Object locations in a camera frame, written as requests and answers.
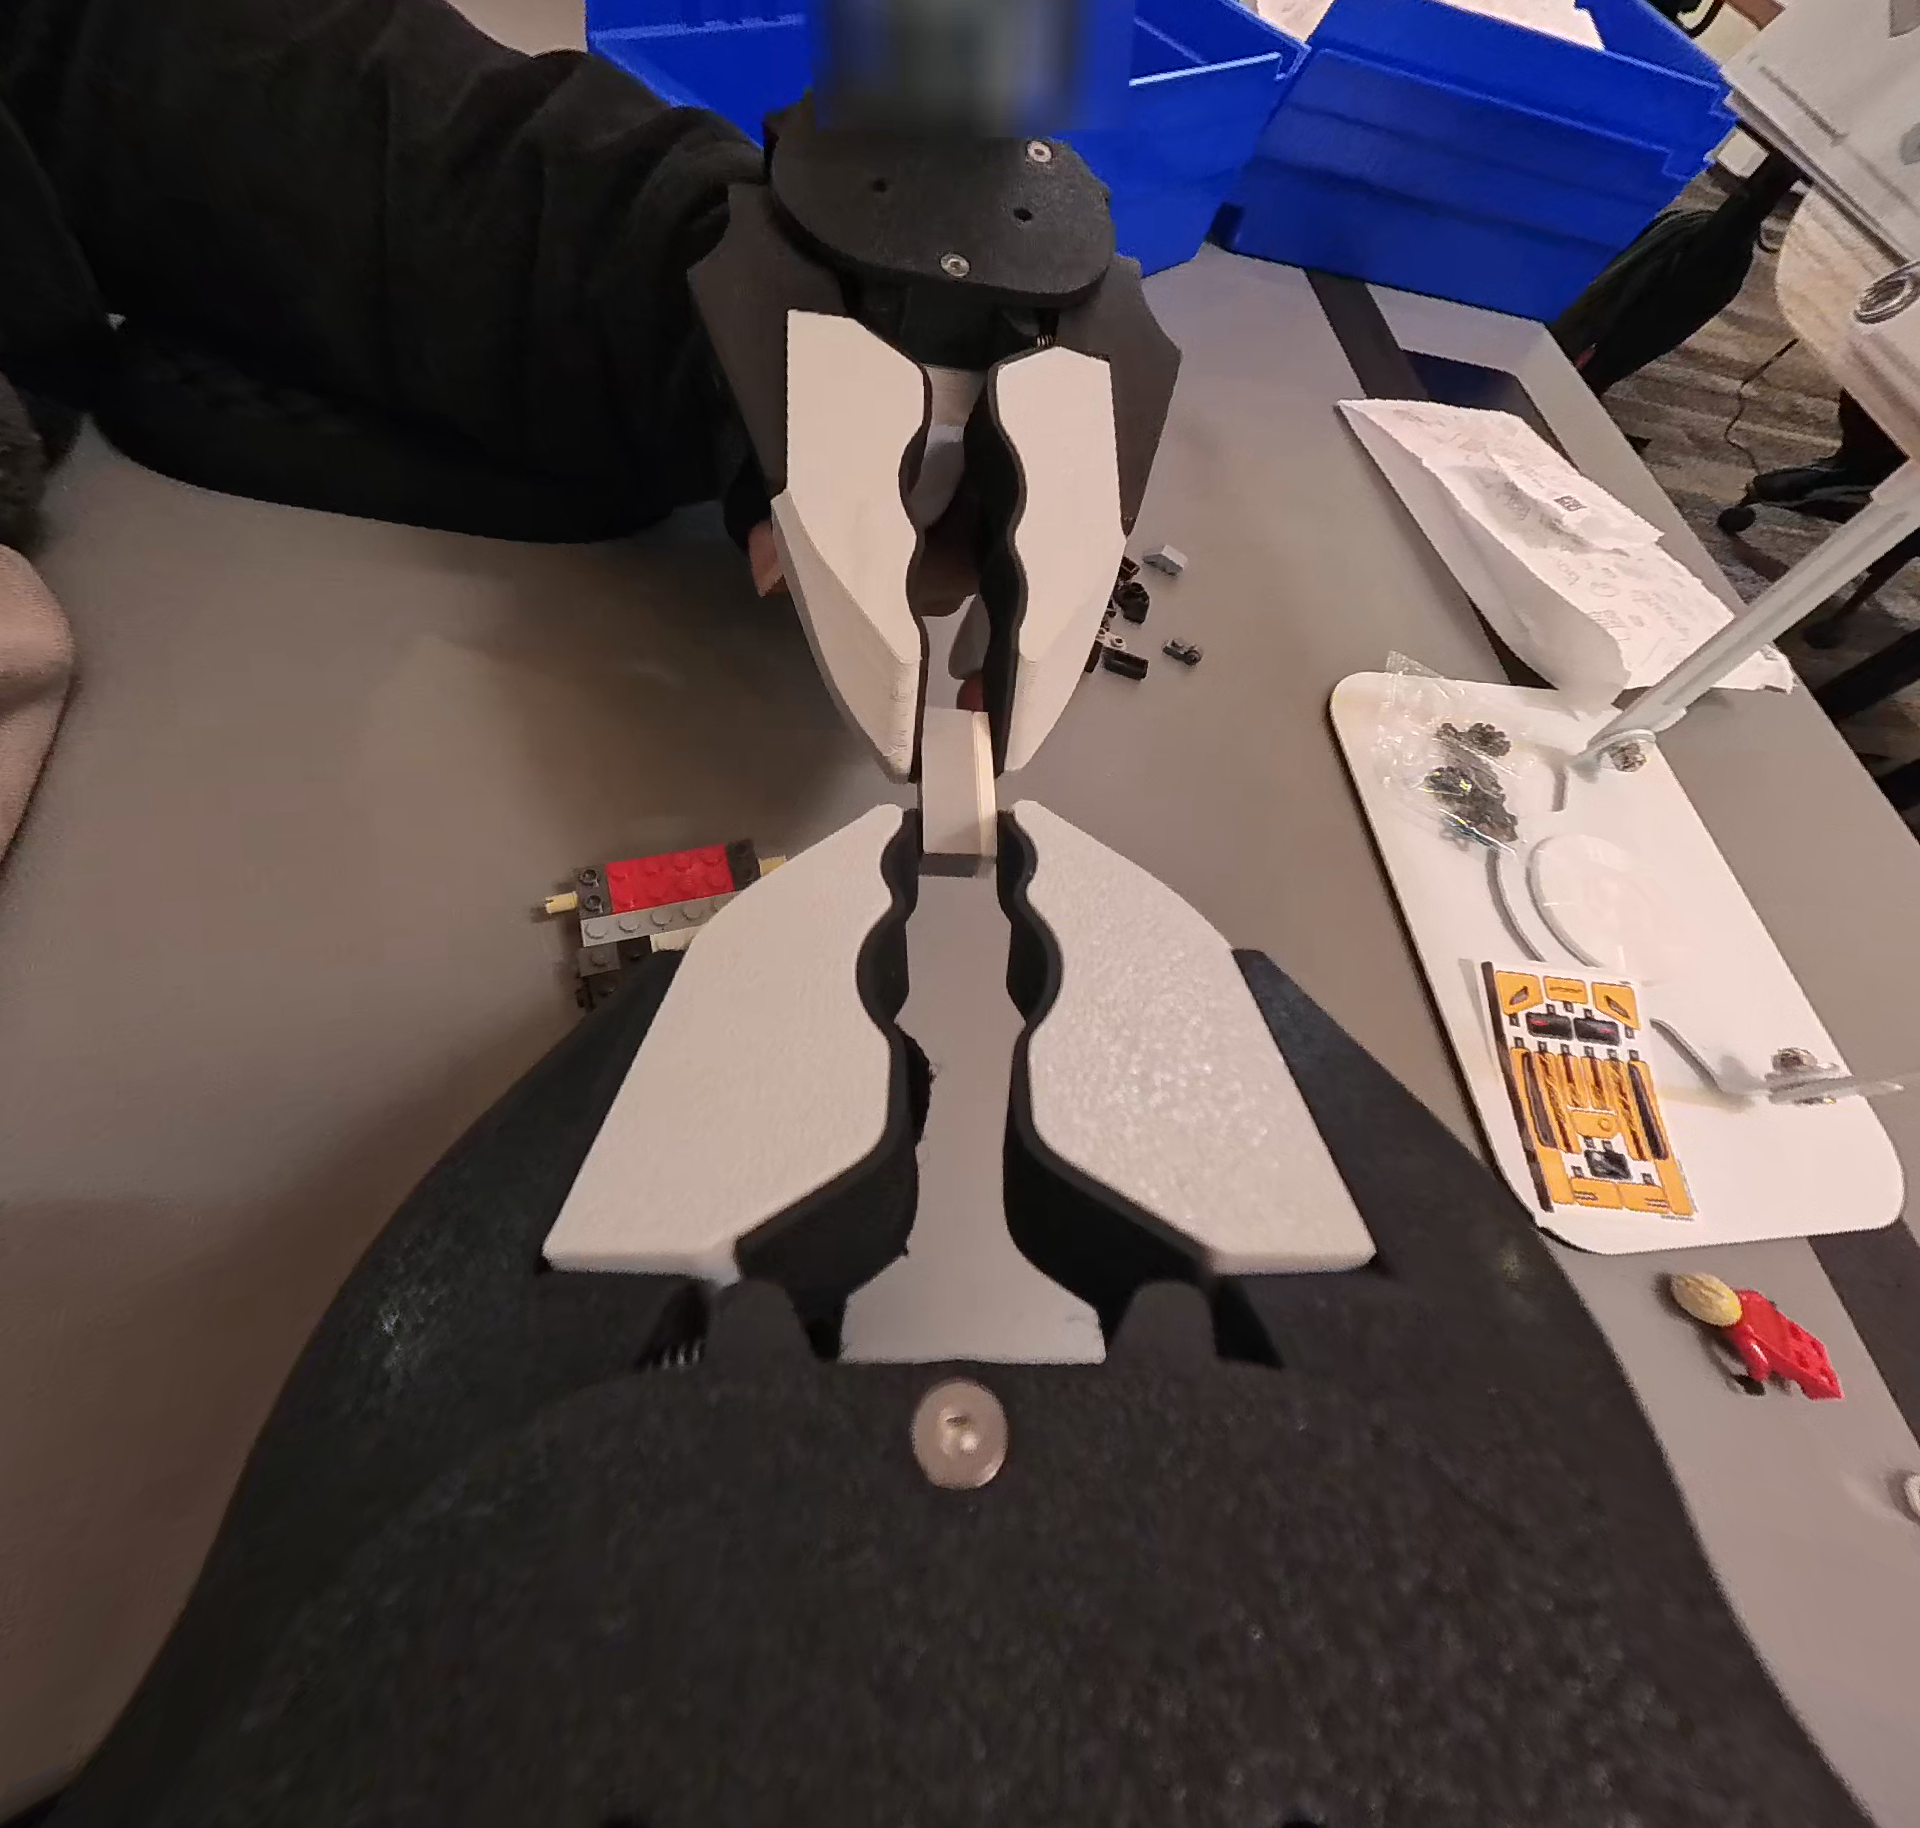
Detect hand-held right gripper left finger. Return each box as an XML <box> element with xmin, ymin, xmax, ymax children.
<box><xmin>539</xmin><ymin>802</ymin><xmax>932</xmax><ymax>1363</ymax></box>

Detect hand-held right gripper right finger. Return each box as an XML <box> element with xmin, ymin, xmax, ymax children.
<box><xmin>997</xmin><ymin>799</ymin><xmax>1377</xmax><ymax>1363</ymax></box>

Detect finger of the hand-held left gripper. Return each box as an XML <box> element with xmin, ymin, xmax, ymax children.
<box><xmin>769</xmin><ymin>305</ymin><xmax>943</xmax><ymax>787</ymax></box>
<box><xmin>985</xmin><ymin>342</ymin><xmax>1127</xmax><ymax>776</ymax></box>

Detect small brick pieces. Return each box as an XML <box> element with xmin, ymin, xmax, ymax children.
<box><xmin>1094</xmin><ymin>541</ymin><xmax>1212</xmax><ymax>685</ymax></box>

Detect brick car chassis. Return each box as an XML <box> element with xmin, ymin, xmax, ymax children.
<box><xmin>538</xmin><ymin>837</ymin><xmax>789</xmax><ymax>1016</ymax></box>

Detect white long tile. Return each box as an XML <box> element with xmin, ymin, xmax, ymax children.
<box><xmin>914</xmin><ymin>704</ymin><xmax>999</xmax><ymax>887</ymax></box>

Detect white book stand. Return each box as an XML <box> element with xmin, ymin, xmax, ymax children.
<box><xmin>1326</xmin><ymin>193</ymin><xmax>1920</xmax><ymax>1255</ymax></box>

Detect grey instruction booklet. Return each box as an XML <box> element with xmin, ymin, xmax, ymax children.
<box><xmin>1726</xmin><ymin>0</ymin><xmax>1920</xmax><ymax>266</ymax></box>

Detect person's left forearm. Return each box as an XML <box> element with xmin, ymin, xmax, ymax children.
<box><xmin>0</xmin><ymin>0</ymin><xmax>769</xmax><ymax>541</ymax></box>

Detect grey desk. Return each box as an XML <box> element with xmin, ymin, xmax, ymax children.
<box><xmin>0</xmin><ymin>0</ymin><xmax>1920</xmax><ymax>1828</ymax></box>

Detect person's left hand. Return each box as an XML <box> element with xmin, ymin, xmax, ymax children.
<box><xmin>913</xmin><ymin>506</ymin><xmax>988</xmax><ymax>616</ymax></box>

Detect orange sticker sheet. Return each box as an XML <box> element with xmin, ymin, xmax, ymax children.
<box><xmin>1476</xmin><ymin>958</ymin><xmax>1707</xmax><ymax>1229</ymax></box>

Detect clear bag of black gears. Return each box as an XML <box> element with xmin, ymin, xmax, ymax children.
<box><xmin>1379</xmin><ymin>648</ymin><xmax>1528</xmax><ymax>850</ymax></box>

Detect white printed paper bag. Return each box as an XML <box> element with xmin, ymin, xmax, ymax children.
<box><xmin>1336</xmin><ymin>393</ymin><xmax>1793</xmax><ymax>704</ymax></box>

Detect red minifigure torso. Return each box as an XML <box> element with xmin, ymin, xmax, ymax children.
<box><xmin>1667</xmin><ymin>1270</ymin><xmax>1848</xmax><ymax>1405</ymax></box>

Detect black backpack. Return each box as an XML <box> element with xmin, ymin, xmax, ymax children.
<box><xmin>1559</xmin><ymin>153</ymin><xmax>1804</xmax><ymax>392</ymax></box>

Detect person's clothed torso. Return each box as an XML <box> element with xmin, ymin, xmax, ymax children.
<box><xmin>0</xmin><ymin>372</ymin><xmax>80</xmax><ymax>870</ymax></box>

